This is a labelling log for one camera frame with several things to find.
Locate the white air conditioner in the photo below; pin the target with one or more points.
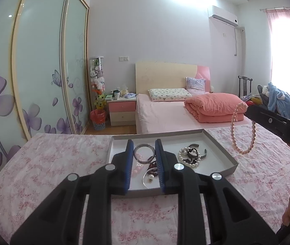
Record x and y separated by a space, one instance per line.
222 15

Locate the flower print sliding wardrobe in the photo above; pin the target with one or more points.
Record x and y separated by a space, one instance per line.
38 63

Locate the plush toy display tube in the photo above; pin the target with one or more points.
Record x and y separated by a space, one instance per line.
97 81

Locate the pink curtain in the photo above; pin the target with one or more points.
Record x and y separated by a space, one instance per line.
286 56

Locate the white wall switch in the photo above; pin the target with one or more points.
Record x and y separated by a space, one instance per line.
123 58

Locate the dark wooden chair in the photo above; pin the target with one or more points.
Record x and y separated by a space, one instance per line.
244 86

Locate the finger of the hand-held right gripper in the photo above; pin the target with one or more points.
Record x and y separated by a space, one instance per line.
264 120

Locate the grey cardboard tray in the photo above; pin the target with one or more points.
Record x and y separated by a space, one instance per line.
216 155

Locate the pink floral bedsheet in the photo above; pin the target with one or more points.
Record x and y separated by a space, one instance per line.
45 158

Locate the purple print pillow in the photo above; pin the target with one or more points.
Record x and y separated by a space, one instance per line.
196 84

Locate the pink and cream nightstand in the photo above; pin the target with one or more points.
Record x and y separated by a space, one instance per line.
120 112

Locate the red trash bin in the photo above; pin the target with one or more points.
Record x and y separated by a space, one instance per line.
98 120

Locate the blue plush garment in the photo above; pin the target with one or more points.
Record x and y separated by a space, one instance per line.
280 99

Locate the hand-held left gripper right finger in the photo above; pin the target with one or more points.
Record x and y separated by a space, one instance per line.
161 168

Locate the floral print pillow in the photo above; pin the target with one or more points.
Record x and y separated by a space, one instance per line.
168 94

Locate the pearl earring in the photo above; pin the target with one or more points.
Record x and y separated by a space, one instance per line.
150 179

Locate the bed with cream headboard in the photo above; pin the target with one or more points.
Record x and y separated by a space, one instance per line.
160 112

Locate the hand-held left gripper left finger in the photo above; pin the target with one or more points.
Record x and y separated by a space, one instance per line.
127 168

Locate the folded salmon quilt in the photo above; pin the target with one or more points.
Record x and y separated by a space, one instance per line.
211 106

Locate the thin silver bangle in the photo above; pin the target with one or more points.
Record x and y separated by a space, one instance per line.
143 180

